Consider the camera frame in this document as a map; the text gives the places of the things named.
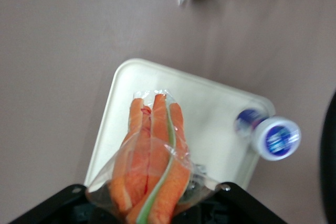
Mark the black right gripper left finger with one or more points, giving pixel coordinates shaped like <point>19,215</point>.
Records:
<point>52,205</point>

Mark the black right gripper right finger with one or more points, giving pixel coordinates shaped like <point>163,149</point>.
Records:
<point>244,205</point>

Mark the triangle sandwich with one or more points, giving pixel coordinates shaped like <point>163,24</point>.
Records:
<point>157,155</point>

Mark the beige plastic tray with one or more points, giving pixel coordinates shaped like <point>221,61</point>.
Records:
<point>210,108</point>

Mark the blue lid yogurt cup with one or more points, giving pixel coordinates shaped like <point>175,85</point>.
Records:
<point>275,140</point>

